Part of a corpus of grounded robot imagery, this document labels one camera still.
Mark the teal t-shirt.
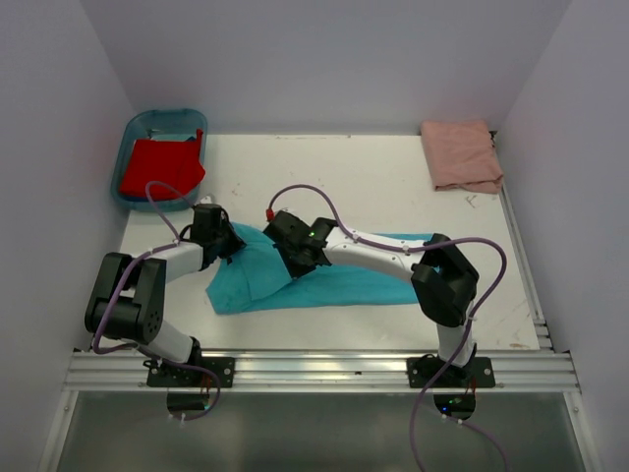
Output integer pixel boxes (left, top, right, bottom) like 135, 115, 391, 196
205, 223, 418, 315

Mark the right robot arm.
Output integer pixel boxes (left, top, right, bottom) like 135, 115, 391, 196
263, 209, 479, 386

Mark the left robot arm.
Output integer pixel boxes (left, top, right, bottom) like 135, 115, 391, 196
85, 204, 246, 386

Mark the red t-shirt in bin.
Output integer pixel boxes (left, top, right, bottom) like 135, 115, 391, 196
117, 129, 205, 199

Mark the folded pink t-shirt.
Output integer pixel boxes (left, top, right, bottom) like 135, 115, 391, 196
420, 120, 504, 195

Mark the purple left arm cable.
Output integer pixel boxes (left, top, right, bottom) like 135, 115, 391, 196
91, 180, 222, 419

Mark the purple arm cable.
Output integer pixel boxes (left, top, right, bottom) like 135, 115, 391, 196
267, 183, 508, 472
91, 180, 222, 419

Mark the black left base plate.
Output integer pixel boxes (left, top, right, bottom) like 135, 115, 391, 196
143, 356, 236, 388

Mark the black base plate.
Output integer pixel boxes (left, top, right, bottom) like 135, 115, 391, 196
406, 353, 496, 389
143, 356, 236, 388

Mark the aluminium mounting rail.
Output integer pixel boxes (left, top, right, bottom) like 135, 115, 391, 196
62, 322, 580, 393

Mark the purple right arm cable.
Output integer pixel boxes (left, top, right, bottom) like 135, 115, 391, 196
267, 183, 508, 472

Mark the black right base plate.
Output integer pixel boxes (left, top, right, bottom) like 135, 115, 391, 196
406, 353, 496, 389

